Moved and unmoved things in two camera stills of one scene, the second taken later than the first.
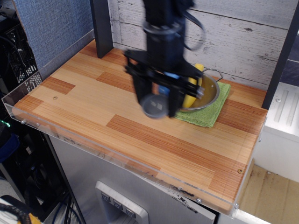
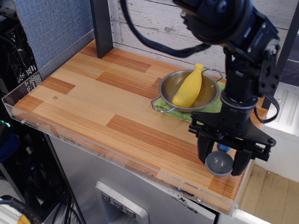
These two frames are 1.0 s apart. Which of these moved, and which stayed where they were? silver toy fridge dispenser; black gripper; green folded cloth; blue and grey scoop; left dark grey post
Moved: blue and grey scoop; black gripper
Stayed: left dark grey post; silver toy fridge dispenser; green folded cloth
